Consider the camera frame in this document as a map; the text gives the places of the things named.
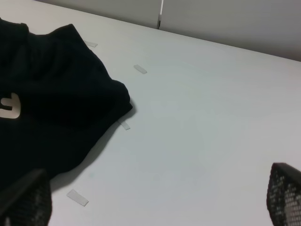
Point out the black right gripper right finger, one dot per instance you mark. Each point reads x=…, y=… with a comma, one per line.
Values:
x=284, y=195

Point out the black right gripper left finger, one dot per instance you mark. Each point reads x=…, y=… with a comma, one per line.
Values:
x=27, y=202

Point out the black short sleeve t-shirt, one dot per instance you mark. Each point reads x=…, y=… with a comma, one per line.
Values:
x=56, y=100

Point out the clear tape marker near middle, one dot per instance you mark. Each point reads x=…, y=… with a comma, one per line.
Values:
x=75, y=196

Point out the clear tape marker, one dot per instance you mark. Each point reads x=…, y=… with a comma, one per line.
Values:
x=90, y=44
x=124, y=125
x=140, y=69
x=75, y=196

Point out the clear tape marker near right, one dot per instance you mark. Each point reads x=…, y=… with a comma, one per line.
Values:
x=124, y=125

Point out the clear tape marker far left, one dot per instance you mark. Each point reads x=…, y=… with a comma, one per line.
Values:
x=90, y=44

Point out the clear tape marker far right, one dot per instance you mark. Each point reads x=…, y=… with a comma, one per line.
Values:
x=140, y=69

